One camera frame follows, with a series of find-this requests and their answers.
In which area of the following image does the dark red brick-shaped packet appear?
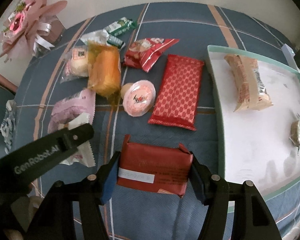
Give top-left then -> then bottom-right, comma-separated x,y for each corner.
116,134 -> 193,198

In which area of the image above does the small round wrapped snack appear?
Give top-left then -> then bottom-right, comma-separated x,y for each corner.
289,114 -> 300,155

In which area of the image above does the pink snack packet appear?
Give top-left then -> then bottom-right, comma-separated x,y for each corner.
48,89 -> 97,167

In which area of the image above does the clear-wrapped round bun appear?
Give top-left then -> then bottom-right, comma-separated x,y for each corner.
60,47 -> 90,84

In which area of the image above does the white and green snack packet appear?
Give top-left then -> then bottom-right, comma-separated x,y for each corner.
80,29 -> 126,49

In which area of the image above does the blue plaid bedspread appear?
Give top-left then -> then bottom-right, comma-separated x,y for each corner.
10,2 -> 300,240

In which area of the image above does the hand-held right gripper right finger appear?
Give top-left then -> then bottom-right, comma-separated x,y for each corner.
189,155 -> 283,240

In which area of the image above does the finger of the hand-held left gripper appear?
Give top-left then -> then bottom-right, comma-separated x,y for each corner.
62,123 -> 95,151

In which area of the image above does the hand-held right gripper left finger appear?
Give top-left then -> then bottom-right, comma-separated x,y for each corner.
20,151 -> 121,240

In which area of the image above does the beige snack packet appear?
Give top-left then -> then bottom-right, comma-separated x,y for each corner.
224,54 -> 274,112

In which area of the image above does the red patterned snack packet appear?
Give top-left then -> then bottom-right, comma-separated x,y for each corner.
148,54 -> 205,131

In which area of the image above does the person's left hand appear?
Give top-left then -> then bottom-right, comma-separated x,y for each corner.
5,183 -> 43,240

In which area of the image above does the red snack bag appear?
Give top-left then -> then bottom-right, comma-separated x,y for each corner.
122,37 -> 180,73

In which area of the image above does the white tray with green rim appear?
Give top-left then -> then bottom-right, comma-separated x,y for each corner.
207,45 -> 300,213

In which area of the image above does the brown box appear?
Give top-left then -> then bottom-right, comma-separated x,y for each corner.
44,17 -> 66,43

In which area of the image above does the yellow cake packet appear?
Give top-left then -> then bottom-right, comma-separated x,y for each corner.
86,41 -> 122,98

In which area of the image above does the pink flower bouquet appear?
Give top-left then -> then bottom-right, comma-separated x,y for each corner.
0,0 -> 68,58

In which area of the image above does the pink jelly cup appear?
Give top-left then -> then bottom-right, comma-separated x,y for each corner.
121,80 -> 156,117

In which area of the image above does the blue and white patterned pack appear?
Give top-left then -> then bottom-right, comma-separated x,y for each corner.
0,100 -> 17,154

